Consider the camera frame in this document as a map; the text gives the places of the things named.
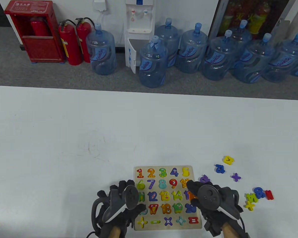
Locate person's right hand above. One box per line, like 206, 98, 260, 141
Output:
186, 180, 244, 237

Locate person's left hand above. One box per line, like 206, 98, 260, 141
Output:
97, 180, 147, 238

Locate wooden math block puzzle board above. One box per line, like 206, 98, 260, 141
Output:
134, 166, 203, 231

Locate large blue math block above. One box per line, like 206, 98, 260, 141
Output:
253, 187, 266, 199

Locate person's left forearm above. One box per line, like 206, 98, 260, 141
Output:
109, 226, 122, 238

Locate person's right forearm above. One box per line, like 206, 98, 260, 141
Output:
222, 221, 237, 238

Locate row of blue water jugs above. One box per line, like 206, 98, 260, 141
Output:
85, 18, 298, 89

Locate red fire extinguisher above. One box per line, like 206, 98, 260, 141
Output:
75, 17, 95, 63
58, 19, 83, 66
31, 17, 50, 37

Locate red fire extinguisher cabinet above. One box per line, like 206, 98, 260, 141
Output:
4, 0, 65, 63

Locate white water dispenser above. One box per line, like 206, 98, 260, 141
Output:
124, 0, 156, 74

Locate black glove cable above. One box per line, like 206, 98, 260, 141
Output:
86, 198, 107, 238
228, 189, 248, 238

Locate white wall socket box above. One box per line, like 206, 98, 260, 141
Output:
94, 0, 107, 11

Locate glass door fire hose cabinet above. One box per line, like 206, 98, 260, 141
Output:
209, 0, 298, 47

